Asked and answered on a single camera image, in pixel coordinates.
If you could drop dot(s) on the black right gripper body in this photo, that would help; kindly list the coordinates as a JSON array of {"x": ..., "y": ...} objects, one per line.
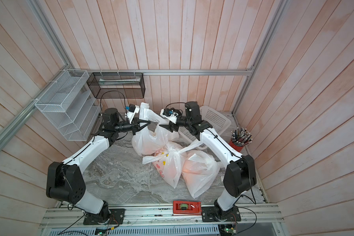
[{"x": 183, "y": 122}]

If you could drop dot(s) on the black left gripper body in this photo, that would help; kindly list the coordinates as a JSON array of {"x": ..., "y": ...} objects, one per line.
[{"x": 127, "y": 127}]

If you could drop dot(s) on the white printed bag back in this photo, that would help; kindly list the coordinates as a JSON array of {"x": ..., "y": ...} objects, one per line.
[{"x": 147, "y": 142}]

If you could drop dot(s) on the white printed bag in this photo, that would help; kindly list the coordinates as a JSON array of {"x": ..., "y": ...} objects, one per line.
[
  {"x": 147, "y": 142},
  {"x": 169, "y": 161}
]

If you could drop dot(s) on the white plastic bag front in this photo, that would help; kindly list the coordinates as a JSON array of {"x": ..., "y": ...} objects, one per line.
[{"x": 199, "y": 172}]

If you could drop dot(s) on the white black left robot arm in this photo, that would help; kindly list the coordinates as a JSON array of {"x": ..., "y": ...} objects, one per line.
[{"x": 65, "y": 179}]

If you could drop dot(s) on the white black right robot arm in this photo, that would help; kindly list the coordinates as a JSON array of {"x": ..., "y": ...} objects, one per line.
[{"x": 240, "y": 175}]

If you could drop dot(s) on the red cup of pens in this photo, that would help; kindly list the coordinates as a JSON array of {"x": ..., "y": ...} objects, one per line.
[{"x": 240, "y": 138}]

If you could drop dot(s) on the red tape dispenser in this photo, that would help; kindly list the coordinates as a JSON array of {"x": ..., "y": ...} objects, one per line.
[{"x": 187, "y": 208}]

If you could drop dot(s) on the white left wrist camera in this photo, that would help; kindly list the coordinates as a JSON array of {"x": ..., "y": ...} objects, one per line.
[{"x": 131, "y": 111}]

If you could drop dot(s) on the black wire mesh basket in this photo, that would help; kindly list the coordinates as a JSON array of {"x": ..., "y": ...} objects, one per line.
[{"x": 117, "y": 85}]

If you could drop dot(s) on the white wire mesh shelf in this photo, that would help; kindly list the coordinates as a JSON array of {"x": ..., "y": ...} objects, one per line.
[{"x": 69, "y": 108}]

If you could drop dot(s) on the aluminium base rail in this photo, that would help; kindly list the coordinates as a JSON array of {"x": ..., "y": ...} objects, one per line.
[{"x": 160, "y": 220}]

